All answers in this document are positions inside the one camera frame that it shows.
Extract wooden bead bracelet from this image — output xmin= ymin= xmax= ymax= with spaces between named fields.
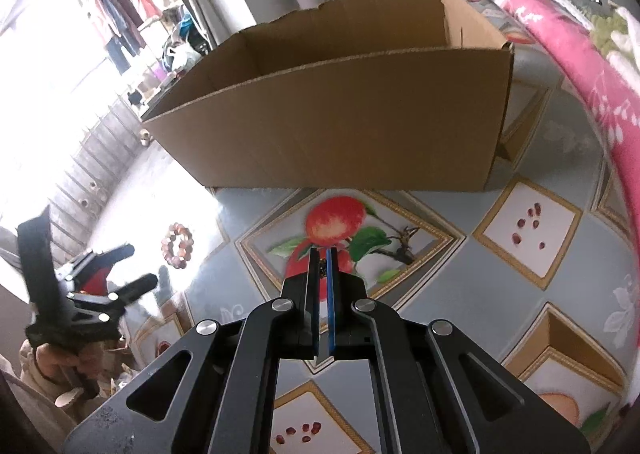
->
xmin=161 ymin=223 xmax=195 ymax=269

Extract person's left hand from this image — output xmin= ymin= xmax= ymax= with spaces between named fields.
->
xmin=19 ymin=338 xmax=128 ymax=407

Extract person's left forearm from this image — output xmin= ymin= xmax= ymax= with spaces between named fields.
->
xmin=0 ymin=354 xmax=76 ymax=454

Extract pile of bags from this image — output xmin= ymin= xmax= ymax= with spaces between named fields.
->
xmin=160 ymin=6 xmax=211 ymax=74

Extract fruit print tablecloth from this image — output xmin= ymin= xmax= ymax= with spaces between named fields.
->
xmin=100 ymin=0 xmax=640 ymax=454

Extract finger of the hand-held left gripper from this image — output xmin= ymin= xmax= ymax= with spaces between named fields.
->
xmin=56 ymin=243 xmax=137 ymax=283
xmin=67 ymin=273 xmax=160 ymax=323

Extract brown cardboard box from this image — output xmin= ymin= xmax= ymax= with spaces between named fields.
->
xmin=141 ymin=0 xmax=515 ymax=193

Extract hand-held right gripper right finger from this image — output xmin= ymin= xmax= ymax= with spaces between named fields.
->
xmin=326 ymin=247 xmax=592 ymax=454

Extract pink floral blanket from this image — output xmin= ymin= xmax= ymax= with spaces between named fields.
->
xmin=497 ymin=0 xmax=640 ymax=255

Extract hanging clothes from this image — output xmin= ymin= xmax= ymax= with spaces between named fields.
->
xmin=92 ymin=0 xmax=163 ymax=74

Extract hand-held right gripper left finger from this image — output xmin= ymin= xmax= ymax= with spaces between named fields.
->
xmin=63 ymin=248 xmax=322 ymax=454

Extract white green knitted cloth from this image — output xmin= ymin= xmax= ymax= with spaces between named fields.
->
xmin=550 ymin=0 xmax=640 ymax=64

